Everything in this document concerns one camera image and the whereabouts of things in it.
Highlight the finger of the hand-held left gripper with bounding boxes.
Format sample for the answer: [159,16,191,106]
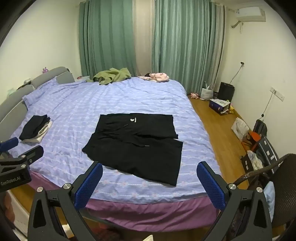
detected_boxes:
[0,137,19,152]
[0,146,44,168]

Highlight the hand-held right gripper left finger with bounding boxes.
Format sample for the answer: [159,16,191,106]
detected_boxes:
[27,161,103,241]

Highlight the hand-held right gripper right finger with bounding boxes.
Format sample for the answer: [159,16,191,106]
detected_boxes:
[196,161,273,241]

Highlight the black pants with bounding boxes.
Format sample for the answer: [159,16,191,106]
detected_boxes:
[82,113,184,186]

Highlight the white folded garment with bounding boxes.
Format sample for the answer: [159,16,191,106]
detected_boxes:
[23,120,53,145]

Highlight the black folded garment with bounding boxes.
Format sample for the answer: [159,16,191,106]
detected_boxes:
[19,115,51,141]

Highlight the light blue cloth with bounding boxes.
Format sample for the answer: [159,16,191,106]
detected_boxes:
[264,181,275,216]

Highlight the purple striped pillow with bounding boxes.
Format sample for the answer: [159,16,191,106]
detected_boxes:
[22,77,60,109]

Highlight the white plastic bag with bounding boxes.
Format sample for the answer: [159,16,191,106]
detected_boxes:
[231,117,251,142]

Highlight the orange item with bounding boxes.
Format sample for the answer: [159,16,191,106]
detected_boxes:
[246,131,263,151]

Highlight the black plastic crate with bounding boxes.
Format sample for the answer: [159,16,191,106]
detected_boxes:
[240,137,284,176]

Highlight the brown wicker chair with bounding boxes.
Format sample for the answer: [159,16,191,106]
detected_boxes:
[232,153,296,232]

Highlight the grey padded headboard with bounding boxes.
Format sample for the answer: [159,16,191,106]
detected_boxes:
[0,67,75,130]

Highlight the blue cardboard box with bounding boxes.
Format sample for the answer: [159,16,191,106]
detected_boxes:
[209,99,231,115]

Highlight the bed with purple striped sheet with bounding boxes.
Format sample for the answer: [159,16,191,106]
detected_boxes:
[0,76,222,232]

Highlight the black air purifier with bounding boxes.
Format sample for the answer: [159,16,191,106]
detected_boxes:
[218,82,235,103]

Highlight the olive green garment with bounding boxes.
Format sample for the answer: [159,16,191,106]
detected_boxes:
[92,68,132,86]

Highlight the pink patterned garment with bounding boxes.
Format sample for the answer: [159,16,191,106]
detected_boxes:
[138,72,170,83]

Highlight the green curtain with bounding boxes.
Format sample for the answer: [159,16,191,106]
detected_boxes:
[79,0,136,80]
[151,0,226,93]

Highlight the white air conditioner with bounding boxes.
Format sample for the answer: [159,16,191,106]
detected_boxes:
[233,6,266,23]

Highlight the grey power cable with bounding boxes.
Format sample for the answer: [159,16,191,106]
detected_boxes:
[261,91,277,117]

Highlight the white wall power strip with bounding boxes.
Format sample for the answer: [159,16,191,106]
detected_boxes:
[270,87,285,102]

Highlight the wall plug with cable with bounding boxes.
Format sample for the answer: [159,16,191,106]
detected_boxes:
[230,62,245,84]

